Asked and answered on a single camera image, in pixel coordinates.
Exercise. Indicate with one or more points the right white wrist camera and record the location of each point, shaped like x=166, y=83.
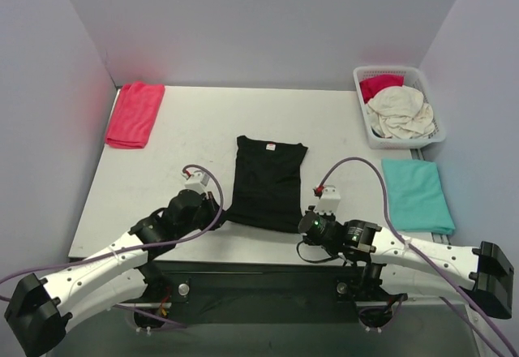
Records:
x=329, y=199

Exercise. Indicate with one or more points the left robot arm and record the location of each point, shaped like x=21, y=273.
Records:
x=42, y=310

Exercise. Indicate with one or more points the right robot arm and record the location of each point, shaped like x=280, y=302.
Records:
x=416, y=266

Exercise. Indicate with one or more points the folded pink t shirt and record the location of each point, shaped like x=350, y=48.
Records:
x=134, y=115

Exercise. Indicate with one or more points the cream t shirt in basket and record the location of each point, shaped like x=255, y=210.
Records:
x=400, y=113

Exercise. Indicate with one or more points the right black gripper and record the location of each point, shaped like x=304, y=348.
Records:
x=310, y=220

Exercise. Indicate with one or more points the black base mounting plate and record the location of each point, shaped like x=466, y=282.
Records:
x=198, y=293

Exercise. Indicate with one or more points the black t shirt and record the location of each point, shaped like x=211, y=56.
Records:
x=267, y=185

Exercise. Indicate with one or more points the aluminium rail frame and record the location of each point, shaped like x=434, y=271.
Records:
x=422, y=327

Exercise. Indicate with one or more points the red t shirt in basket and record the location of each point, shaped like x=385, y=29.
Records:
x=371, y=86

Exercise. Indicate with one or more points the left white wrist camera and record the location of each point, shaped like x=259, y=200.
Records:
x=196, y=181

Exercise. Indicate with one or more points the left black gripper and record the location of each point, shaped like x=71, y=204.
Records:
x=212, y=211

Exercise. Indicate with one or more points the folded teal t shirt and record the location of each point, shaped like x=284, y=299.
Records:
x=416, y=199

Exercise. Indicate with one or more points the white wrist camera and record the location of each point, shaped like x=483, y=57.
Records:
x=329, y=199
x=196, y=181

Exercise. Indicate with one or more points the white laundry basket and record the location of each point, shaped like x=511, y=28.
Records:
x=414, y=78

